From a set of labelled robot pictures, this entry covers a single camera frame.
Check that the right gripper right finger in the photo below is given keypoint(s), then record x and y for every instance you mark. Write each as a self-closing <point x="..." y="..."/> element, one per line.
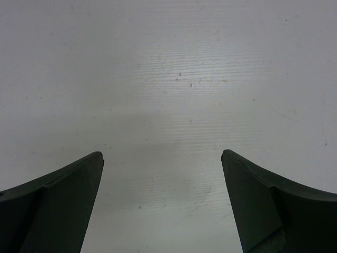
<point x="275" y="214"/>

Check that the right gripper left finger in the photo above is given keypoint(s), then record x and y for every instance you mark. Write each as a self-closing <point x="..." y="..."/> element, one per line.
<point x="51" y="213"/>

